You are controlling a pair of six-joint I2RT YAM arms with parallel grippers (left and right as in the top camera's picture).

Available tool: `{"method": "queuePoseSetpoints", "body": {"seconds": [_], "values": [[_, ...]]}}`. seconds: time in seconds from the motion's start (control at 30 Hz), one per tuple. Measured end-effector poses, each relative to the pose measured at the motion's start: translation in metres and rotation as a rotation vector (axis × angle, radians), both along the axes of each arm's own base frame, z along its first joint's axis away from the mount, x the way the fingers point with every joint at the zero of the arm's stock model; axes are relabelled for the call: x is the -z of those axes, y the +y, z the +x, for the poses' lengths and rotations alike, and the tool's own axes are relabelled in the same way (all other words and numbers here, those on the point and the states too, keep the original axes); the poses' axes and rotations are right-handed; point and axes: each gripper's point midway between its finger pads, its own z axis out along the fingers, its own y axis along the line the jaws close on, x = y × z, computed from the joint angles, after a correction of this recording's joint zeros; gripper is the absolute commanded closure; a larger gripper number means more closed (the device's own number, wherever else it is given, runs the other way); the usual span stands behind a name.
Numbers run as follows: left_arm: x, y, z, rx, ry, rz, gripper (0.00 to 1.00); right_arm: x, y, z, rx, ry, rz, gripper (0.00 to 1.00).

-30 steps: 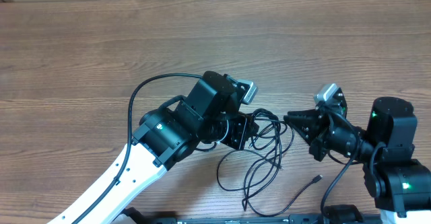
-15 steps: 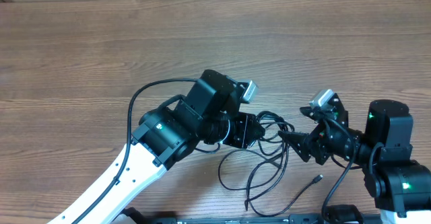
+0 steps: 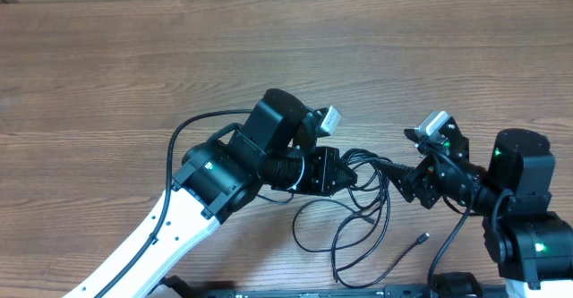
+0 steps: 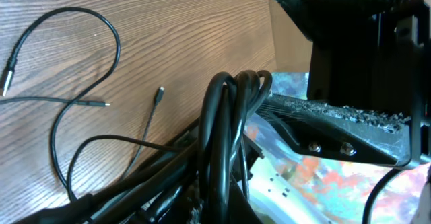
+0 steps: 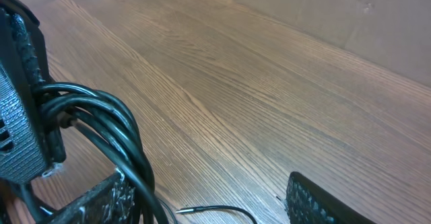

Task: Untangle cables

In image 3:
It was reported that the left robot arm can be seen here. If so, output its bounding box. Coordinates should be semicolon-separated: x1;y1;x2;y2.
69;89;357;297

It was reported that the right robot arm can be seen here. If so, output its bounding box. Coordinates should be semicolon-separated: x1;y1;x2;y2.
378;117;572;297

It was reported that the black mounting rail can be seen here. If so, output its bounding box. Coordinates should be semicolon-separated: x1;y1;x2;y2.
151;273;507;298

